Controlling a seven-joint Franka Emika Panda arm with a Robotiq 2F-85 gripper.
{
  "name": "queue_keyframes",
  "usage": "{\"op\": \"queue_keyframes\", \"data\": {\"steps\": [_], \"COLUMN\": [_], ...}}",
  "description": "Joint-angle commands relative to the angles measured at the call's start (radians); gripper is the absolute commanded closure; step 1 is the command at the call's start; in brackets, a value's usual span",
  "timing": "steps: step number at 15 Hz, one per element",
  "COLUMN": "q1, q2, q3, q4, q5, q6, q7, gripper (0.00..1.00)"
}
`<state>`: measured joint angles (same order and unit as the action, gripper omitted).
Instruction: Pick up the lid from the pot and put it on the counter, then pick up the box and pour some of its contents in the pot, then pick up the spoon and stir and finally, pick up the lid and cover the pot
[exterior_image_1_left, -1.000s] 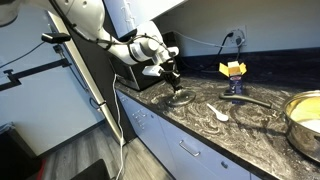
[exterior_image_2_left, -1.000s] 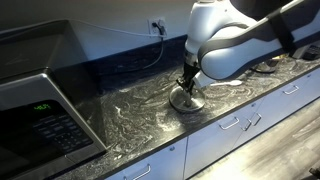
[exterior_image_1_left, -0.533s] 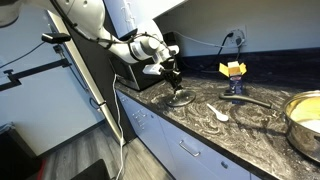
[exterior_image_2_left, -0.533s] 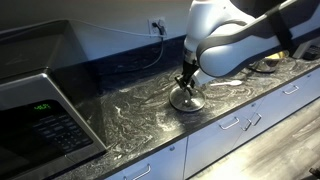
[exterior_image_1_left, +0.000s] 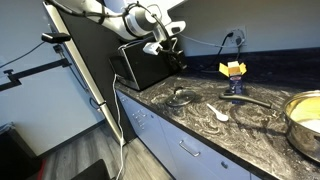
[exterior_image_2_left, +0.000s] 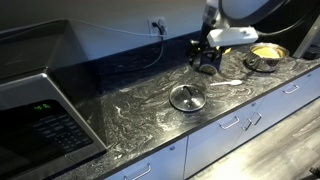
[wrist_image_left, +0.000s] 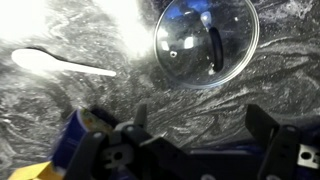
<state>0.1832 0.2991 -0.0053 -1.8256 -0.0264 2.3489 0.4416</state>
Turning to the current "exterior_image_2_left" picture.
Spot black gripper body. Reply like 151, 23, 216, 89
198, 23, 214, 52

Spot round glass pot lid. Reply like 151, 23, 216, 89
168, 84, 208, 113

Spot white plastic spoon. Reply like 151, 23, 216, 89
209, 79, 243, 88

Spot stainless steel pot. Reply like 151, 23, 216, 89
244, 42, 290, 73

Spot blue cabinet front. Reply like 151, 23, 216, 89
233, 64, 320, 149
104, 136, 188, 180
183, 97, 266, 179

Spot black vented device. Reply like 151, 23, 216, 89
303, 44, 320, 62

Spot black chair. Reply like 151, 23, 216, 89
309, 166, 320, 178

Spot black steel microwave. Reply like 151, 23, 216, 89
0, 19, 108, 180

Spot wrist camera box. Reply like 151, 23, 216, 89
206, 27, 260, 48

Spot white wall outlet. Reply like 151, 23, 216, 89
147, 17, 168, 37

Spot silver drawer handle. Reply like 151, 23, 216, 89
124, 163, 152, 180
218, 116, 241, 131
282, 84, 300, 96

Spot silver door handle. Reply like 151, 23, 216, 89
241, 118, 254, 132
249, 112, 263, 127

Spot white cable at outlet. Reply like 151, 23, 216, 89
64, 18, 160, 38

